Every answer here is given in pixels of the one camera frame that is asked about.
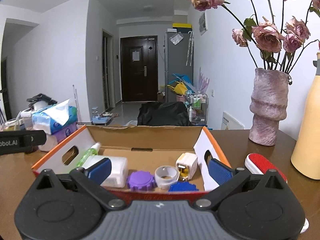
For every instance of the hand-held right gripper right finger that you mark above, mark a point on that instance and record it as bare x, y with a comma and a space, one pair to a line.
220, 171

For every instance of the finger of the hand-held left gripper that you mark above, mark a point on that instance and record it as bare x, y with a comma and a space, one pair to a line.
32, 140

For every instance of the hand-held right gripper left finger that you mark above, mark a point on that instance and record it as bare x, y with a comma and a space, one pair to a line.
98, 171

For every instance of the white plastic box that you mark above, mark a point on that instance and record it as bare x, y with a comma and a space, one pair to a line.
117, 170

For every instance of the green spray bottle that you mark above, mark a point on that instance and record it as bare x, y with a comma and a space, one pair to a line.
87, 153

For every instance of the white charger plug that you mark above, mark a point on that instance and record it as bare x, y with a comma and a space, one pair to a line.
187, 163

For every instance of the blue ridged cap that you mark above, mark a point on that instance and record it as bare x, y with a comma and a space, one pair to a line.
183, 187

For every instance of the purple ridged cap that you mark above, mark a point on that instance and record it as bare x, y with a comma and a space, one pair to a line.
141, 180

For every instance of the cardboard box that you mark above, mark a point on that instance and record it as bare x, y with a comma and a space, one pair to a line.
150, 137

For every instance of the white tissue pack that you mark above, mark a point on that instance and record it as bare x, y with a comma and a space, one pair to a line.
47, 142

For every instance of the glass cup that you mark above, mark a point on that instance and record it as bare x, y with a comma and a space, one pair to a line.
10, 125

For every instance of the clear food container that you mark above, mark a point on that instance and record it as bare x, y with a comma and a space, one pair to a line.
26, 120

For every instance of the blue tissue pack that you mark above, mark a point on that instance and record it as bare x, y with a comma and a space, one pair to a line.
47, 121

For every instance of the purple tissue pack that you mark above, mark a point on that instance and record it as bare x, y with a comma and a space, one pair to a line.
66, 132

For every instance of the black cloth pile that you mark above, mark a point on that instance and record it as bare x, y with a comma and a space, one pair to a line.
41, 98

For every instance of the white framed board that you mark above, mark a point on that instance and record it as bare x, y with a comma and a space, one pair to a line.
232, 123

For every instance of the blue pet feeder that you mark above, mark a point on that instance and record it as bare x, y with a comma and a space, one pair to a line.
101, 117

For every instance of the white mop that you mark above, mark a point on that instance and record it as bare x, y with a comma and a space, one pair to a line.
76, 105

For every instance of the metal trolley cart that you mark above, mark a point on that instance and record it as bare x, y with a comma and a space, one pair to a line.
198, 107

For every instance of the black bag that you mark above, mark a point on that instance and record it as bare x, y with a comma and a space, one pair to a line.
162, 115

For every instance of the pink textured vase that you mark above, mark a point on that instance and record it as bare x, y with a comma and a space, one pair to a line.
268, 105

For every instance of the pink bin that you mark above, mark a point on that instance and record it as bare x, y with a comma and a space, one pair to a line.
181, 98

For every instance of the purple flower bouquet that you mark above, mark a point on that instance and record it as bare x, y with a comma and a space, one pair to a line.
203, 80

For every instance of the yellow thermos jug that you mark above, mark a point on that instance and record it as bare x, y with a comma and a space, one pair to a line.
308, 130

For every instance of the dark brown door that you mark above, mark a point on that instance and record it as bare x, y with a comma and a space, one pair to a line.
138, 70

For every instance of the grey refrigerator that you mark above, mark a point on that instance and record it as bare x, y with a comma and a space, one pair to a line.
178, 60

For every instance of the white paper sheet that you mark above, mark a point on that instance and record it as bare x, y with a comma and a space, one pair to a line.
135, 55

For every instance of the folded clear umbrella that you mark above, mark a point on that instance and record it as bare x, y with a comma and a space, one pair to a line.
190, 47

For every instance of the clear plastic bag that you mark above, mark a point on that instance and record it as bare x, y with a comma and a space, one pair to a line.
176, 38

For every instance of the bunch of dried pink roses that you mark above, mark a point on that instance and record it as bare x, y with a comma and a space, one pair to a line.
266, 36

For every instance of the yellow box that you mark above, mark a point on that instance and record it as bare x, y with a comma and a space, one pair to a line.
182, 25

